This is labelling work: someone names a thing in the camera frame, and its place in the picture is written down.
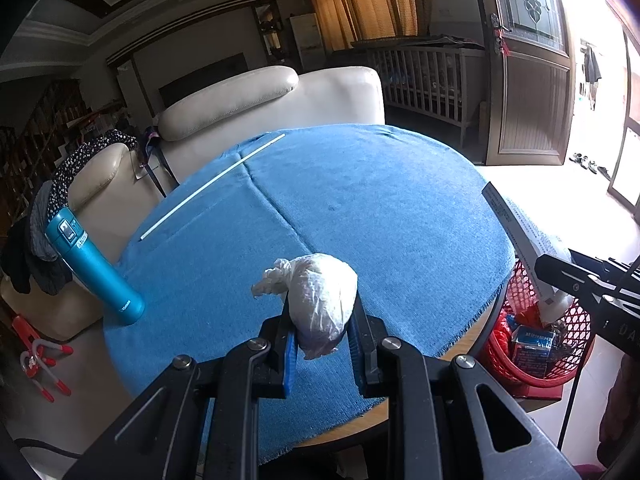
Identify teal thermos bottle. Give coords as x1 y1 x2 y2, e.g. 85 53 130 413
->
44 208 147 327

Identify black white patterned cloth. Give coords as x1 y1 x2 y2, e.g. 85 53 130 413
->
52 129 143 211

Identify wooden baby crib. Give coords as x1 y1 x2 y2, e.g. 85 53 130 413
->
352 35 488 148

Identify red mesh basket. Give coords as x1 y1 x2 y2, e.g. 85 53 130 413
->
477 257 598 401

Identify black cable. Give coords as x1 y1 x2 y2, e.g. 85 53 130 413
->
15 437 83 461

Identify hanging dark clothes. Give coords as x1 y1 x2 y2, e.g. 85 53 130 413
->
580 42 603 111

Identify black garment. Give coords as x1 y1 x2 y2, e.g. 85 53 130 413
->
0 220 36 293

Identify blue tablecloth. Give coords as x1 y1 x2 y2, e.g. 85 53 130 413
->
102 124 516 461

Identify cream leather sofa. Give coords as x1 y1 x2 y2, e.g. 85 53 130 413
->
0 65 386 343

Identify white refrigerator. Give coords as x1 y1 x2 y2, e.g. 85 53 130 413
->
289 12 328 73

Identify thin white stick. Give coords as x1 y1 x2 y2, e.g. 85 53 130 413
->
139 133 287 241

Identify wooden stained glass door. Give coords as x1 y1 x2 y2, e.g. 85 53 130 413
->
470 0 576 167

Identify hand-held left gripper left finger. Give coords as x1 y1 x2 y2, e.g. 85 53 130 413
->
62 305 303 480

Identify grey garment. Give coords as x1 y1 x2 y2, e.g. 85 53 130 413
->
27 180 76 296

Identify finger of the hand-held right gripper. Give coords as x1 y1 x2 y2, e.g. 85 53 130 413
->
570 250 640 281
534 254 618 306

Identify red plastic bag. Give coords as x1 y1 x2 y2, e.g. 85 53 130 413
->
492 310 531 356

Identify orange curtains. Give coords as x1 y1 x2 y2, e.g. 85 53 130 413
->
297 0 433 53

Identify glass sliding door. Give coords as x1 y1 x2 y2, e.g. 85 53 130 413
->
607 0 640 211

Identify red white folding stand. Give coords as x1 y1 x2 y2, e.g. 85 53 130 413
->
10 314 76 405

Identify thin black pole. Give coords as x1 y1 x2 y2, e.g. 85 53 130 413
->
559 347 598 443

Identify black television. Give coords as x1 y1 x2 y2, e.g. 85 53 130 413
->
159 52 249 108

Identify blue packet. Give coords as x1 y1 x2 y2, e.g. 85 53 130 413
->
511 325 558 378

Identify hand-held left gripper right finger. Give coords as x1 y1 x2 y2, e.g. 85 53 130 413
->
347 292 583 480

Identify white standing air conditioner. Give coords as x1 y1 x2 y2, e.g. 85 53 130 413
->
116 57 153 121

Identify person's maroon clothing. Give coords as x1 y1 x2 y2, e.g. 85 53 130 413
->
597 350 640 480

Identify long white printed box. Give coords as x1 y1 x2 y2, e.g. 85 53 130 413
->
481 181 576 325

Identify white plastic bag ball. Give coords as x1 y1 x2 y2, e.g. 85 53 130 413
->
250 253 359 361

